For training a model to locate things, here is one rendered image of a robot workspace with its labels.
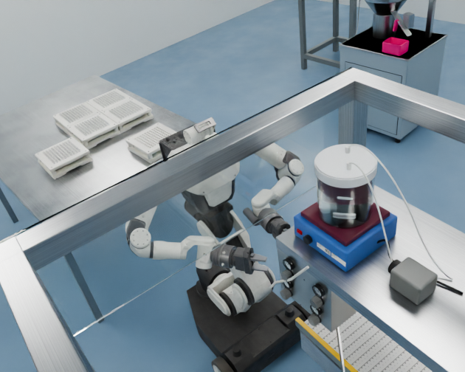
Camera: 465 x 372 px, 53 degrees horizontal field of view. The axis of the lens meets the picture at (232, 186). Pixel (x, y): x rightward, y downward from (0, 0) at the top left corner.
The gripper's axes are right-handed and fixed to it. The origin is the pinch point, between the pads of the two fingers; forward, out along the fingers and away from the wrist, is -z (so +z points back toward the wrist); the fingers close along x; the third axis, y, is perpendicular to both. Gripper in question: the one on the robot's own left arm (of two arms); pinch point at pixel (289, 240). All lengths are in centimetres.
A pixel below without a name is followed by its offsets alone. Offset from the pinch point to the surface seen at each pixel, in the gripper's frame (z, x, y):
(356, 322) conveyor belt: -39.1, 8.2, -1.3
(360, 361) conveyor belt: -51, 8, 7
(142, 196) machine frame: -32, -71, 54
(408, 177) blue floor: 89, 99, -159
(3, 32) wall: 451, 12, 72
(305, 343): -33.5, 13.4, 16.4
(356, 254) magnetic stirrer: -49, -40, 9
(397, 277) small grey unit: -61, -41, 6
